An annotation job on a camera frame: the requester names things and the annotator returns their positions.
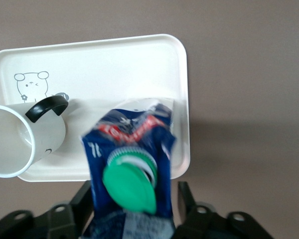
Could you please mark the blue milk carton green cap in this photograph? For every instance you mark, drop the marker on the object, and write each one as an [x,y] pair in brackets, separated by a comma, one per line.
[132,161]

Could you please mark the cream rabbit print tray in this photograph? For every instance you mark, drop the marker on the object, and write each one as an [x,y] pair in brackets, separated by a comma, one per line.
[114,74]

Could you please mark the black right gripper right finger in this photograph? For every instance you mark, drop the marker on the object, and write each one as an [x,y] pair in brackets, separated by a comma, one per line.
[214,224]

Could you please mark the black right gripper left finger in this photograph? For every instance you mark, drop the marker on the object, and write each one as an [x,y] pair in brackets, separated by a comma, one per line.
[52,221]

